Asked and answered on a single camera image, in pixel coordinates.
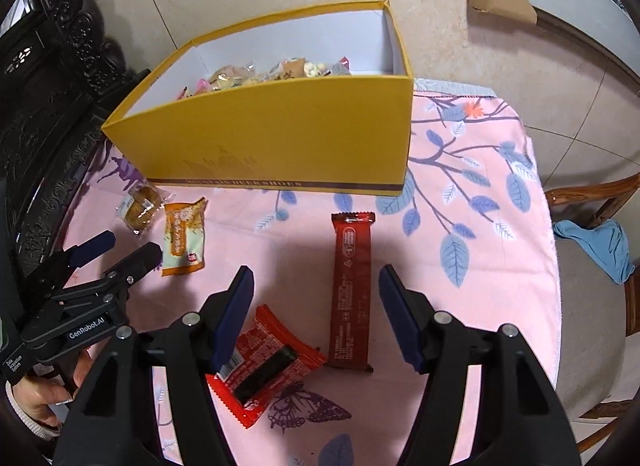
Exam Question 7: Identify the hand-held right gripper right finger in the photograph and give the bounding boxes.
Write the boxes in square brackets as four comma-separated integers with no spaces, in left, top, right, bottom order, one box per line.
[378,264,576,466]

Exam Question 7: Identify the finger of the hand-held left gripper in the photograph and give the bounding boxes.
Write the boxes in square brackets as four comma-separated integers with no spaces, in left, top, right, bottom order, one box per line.
[102,242,164,297]
[31,231,117,305]

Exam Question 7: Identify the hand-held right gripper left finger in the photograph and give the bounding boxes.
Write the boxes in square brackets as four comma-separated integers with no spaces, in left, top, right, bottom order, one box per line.
[52,266,256,466]

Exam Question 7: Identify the orange white pastry wrapper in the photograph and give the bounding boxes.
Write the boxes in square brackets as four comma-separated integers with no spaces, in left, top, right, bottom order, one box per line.
[161,197,208,277]

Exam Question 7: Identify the long red bar wrapper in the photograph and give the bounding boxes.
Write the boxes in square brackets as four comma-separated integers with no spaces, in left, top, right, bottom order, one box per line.
[327,212,376,373]

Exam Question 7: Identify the red square wrapper black stripe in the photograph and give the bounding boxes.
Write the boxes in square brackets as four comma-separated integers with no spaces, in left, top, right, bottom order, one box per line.
[206,305,328,428]

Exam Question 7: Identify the yellow cardboard box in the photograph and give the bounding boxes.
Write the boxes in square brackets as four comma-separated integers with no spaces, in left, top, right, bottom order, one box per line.
[101,0,415,197]

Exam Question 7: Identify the pile of mixed snack packets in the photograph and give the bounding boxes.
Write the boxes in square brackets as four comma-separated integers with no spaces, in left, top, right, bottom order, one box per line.
[177,56,353,99]

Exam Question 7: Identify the person's left hand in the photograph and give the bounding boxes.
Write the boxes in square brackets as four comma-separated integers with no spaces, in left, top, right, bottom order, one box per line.
[11,349,95,431]

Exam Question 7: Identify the clear wrapped round cookies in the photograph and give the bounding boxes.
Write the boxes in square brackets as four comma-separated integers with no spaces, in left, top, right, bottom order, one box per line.
[116,185,177,237]

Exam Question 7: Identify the dark carved wooden furniture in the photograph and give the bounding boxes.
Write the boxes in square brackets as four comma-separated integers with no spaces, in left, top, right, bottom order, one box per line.
[0,0,151,297]

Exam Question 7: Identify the pink printed tablecloth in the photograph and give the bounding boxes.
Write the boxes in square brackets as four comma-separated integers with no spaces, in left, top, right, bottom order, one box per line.
[55,78,561,466]

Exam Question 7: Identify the wooden chair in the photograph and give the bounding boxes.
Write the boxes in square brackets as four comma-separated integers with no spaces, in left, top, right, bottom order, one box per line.
[542,173,640,457]

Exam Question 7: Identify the blue cloth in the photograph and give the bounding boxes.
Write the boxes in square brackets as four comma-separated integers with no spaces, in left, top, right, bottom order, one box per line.
[552,219,636,285]

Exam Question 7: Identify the framed lotus painting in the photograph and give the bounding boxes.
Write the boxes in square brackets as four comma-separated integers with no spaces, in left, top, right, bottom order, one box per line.
[500,0,640,111]

